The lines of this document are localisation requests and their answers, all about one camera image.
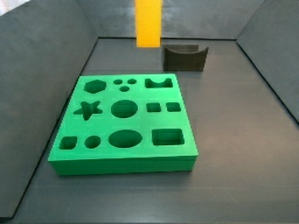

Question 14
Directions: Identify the yellow rectangular block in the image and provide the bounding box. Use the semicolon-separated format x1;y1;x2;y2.
135;0;163;48

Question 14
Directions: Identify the green foam shape board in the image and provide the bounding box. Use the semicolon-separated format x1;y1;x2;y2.
48;73;199;176

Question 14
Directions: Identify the black curved holder stand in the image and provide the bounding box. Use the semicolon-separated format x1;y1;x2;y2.
163;45;210;72

